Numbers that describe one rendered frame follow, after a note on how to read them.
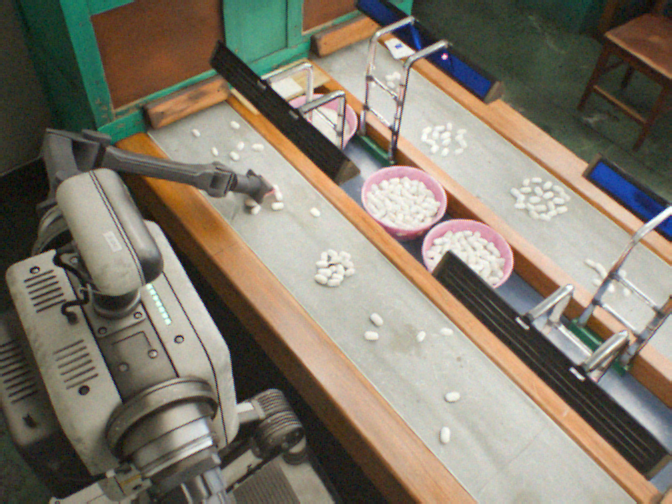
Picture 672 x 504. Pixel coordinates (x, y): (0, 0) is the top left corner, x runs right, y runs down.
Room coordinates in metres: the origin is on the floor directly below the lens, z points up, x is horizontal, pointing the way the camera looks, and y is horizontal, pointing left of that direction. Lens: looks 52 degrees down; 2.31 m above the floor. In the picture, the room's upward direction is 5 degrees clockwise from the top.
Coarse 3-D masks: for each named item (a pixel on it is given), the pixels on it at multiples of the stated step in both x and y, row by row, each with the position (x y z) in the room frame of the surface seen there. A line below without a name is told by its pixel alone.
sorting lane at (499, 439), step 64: (192, 128) 1.72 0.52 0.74; (320, 256) 1.22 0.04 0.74; (320, 320) 1.00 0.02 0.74; (384, 320) 1.02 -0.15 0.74; (448, 320) 1.04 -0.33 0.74; (384, 384) 0.82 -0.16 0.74; (448, 384) 0.84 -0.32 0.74; (512, 384) 0.86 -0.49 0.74; (448, 448) 0.67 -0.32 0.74; (512, 448) 0.68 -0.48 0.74; (576, 448) 0.69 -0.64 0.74
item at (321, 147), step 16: (224, 48) 1.67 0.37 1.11; (224, 64) 1.63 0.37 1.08; (240, 64) 1.60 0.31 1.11; (240, 80) 1.57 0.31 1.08; (256, 80) 1.54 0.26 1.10; (256, 96) 1.51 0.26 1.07; (272, 96) 1.48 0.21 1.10; (272, 112) 1.45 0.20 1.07; (288, 112) 1.42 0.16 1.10; (288, 128) 1.39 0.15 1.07; (304, 128) 1.37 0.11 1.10; (304, 144) 1.34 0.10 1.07; (320, 144) 1.31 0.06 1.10; (320, 160) 1.28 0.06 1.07; (336, 160) 1.26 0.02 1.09; (352, 160) 1.25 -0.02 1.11; (336, 176) 1.23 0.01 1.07; (352, 176) 1.25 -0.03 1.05
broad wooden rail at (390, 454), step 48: (144, 144) 1.60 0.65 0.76; (144, 192) 1.47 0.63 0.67; (192, 192) 1.41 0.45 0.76; (192, 240) 1.24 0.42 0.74; (240, 240) 1.25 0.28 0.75; (240, 288) 1.07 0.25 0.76; (288, 336) 0.93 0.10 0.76; (336, 384) 0.80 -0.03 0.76; (336, 432) 0.73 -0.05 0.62; (384, 432) 0.68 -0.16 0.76; (384, 480) 0.60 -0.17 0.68; (432, 480) 0.57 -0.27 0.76
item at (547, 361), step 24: (456, 264) 0.95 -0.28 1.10; (456, 288) 0.91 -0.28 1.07; (480, 288) 0.89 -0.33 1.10; (480, 312) 0.85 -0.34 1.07; (504, 312) 0.83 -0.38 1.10; (504, 336) 0.80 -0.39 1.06; (528, 336) 0.78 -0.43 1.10; (528, 360) 0.74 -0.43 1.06; (552, 360) 0.73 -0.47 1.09; (552, 384) 0.69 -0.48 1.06; (576, 384) 0.68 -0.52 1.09; (576, 408) 0.64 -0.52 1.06; (600, 408) 0.63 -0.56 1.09; (624, 408) 0.62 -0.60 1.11; (600, 432) 0.59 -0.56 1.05; (624, 432) 0.58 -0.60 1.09; (648, 432) 0.57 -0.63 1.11; (624, 456) 0.55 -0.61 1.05; (648, 456) 0.54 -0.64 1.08; (648, 480) 0.50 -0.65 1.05
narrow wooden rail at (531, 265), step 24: (360, 120) 1.83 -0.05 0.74; (384, 144) 1.73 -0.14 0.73; (408, 144) 1.71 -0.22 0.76; (432, 168) 1.60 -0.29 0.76; (456, 192) 1.51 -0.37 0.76; (456, 216) 1.47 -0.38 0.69; (480, 216) 1.41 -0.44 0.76; (528, 264) 1.26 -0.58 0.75; (552, 264) 1.25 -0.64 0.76; (552, 288) 1.18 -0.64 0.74; (576, 288) 1.17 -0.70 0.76; (576, 312) 1.11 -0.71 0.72; (600, 312) 1.09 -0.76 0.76; (648, 360) 0.95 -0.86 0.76; (648, 384) 0.92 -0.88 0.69
